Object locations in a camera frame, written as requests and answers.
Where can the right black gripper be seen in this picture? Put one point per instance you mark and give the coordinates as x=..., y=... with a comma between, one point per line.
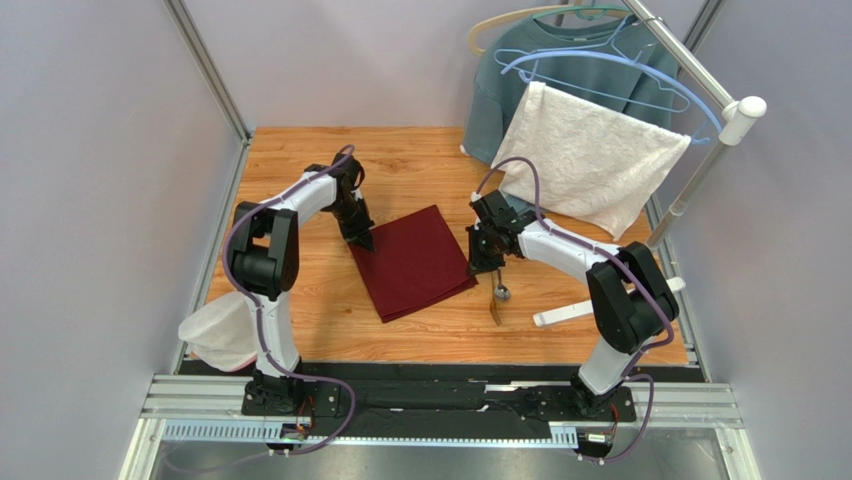
x=483, y=238

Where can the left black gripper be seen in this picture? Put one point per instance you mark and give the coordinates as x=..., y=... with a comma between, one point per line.
x=360, y=233

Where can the dark red cloth napkin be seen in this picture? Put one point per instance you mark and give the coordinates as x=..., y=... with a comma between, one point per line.
x=417, y=263

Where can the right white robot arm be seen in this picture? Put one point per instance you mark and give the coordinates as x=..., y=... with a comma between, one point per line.
x=631, y=300

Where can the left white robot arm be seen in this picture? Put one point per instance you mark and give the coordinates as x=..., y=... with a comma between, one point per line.
x=261, y=259

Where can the silver metal spoon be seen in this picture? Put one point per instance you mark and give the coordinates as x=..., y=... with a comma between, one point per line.
x=501, y=291

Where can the white towel on hanger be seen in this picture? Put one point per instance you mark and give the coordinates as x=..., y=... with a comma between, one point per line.
x=584, y=161

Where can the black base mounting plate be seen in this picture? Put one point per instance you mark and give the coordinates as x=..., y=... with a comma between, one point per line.
x=421, y=400

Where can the white mesh bag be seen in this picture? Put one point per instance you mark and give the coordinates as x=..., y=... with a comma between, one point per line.
x=221, y=334

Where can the beige wooden hanger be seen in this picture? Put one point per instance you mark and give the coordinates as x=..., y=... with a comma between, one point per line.
x=514, y=16

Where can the teal sweatshirt on hanger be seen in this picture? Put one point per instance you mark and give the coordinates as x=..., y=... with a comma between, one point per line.
x=621, y=88

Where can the light blue clothes hanger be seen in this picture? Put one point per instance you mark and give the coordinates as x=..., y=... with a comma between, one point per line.
x=688, y=100

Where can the aluminium frame rail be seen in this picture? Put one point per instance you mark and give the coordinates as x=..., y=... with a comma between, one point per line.
x=193, y=38

